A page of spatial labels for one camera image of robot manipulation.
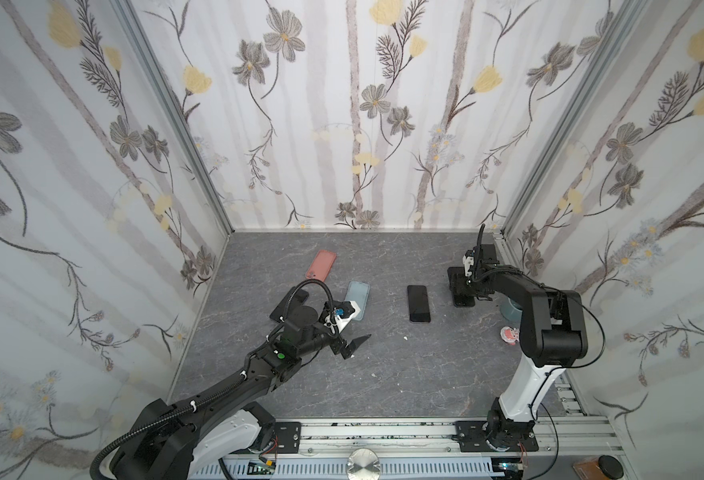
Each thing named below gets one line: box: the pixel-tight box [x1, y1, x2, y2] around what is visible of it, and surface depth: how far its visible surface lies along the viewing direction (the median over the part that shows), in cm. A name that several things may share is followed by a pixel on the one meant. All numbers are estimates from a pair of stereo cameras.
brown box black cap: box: [573, 454, 624, 480], surface depth 64 cm
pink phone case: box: [306, 249, 337, 282], surface depth 113 cm
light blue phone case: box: [344, 280, 370, 321], surface depth 103 cm
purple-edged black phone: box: [407, 285, 431, 323], surface depth 101 cm
